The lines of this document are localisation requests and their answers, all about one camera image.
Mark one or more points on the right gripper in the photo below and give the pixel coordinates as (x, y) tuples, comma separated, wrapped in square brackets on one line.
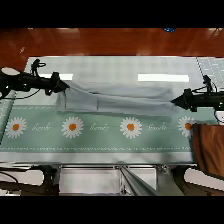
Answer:
[(187, 100)]

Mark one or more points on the silver frame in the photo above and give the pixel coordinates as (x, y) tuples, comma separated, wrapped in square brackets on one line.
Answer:
[(133, 181)]

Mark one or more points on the grey shirt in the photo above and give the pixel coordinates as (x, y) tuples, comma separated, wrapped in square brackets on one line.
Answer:
[(116, 98)]

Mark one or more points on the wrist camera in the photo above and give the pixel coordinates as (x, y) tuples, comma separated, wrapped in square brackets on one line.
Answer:
[(208, 82), (35, 68)]

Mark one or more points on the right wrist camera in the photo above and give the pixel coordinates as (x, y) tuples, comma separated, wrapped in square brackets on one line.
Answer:
[(208, 82)]

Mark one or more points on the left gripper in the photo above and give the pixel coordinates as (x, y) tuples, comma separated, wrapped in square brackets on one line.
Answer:
[(56, 83)]

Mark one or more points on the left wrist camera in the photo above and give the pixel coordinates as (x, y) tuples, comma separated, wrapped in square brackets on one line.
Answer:
[(35, 68)]

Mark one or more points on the brown garment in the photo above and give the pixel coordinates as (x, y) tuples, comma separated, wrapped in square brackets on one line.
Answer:
[(210, 150)]

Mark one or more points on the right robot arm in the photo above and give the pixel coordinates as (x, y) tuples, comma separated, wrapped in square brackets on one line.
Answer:
[(211, 99)]

